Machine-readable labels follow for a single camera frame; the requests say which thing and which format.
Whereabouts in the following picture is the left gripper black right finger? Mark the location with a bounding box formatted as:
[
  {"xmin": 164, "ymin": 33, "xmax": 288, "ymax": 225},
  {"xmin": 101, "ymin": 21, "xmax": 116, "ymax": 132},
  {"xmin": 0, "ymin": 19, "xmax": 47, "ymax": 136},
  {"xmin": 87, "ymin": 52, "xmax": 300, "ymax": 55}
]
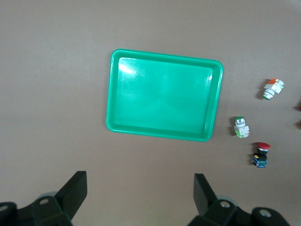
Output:
[{"xmin": 187, "ymin": 173, "xmax": 292, "ymax": 226}]

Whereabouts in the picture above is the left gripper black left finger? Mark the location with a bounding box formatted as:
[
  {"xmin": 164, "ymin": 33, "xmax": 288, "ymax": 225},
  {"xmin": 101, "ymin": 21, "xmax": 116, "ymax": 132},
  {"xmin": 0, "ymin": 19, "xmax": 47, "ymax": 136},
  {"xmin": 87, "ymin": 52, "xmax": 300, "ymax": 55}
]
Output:
[{"xmin": 0, "ymin": 171, "xmax": 88, "ymax": 226}]

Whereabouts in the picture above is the green button orange contact block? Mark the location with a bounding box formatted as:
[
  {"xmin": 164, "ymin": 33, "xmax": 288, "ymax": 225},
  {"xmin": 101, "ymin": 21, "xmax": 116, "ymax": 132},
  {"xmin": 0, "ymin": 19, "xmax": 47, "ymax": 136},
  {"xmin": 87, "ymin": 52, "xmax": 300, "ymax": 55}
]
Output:
[{"xmin": 261, "ymin": 78, "xmax": 285, "ymax": 101}]

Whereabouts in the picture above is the red mushroom emergency button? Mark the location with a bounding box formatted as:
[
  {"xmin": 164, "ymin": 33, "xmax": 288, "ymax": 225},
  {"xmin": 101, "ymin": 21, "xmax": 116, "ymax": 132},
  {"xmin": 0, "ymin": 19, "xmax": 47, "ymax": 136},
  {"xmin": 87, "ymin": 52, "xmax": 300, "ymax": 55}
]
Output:
[{"xmin": 252, "ymin": 142, "xmax": 271, "ymax": 169}]

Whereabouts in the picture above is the green plastic tray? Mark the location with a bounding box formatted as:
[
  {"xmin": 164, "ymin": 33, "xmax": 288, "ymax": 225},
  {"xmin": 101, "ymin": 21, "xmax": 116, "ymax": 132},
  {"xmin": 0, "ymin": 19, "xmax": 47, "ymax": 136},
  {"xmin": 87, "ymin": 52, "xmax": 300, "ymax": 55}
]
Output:
[{"xmin": 105, "ymin": 48, "xmax": 224, "ymax": 142}]

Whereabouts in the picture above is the brown table mat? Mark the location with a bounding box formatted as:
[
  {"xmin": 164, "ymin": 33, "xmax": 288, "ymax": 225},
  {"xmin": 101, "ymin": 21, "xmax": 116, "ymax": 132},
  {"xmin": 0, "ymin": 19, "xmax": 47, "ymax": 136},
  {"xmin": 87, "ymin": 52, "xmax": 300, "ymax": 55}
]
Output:
[{"xmin": 0, "ymin": 0, "xmax": 301, "ymax": 226}]

